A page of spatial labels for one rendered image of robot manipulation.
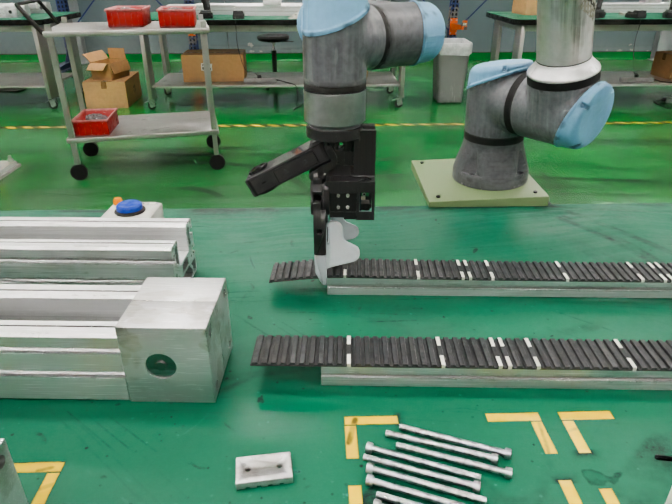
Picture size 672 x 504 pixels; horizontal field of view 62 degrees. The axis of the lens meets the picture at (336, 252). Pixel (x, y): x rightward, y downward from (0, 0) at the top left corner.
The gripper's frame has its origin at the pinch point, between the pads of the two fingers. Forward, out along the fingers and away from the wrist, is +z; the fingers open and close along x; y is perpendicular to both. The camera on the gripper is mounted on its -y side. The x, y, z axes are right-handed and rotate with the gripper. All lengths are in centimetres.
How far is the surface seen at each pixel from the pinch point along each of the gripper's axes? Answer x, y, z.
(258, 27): 450, -74, 10
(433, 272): -1.4, 15.6, 0.1
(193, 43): 700, -198, 53
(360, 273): -2.1, 5.6, 0.0
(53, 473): -33.3, -22.7, 3.5
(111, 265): -4.9, -27.1, -2.5
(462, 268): 0.2, 19.9, 0.3
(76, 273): -4.9, -32.0, -1.3
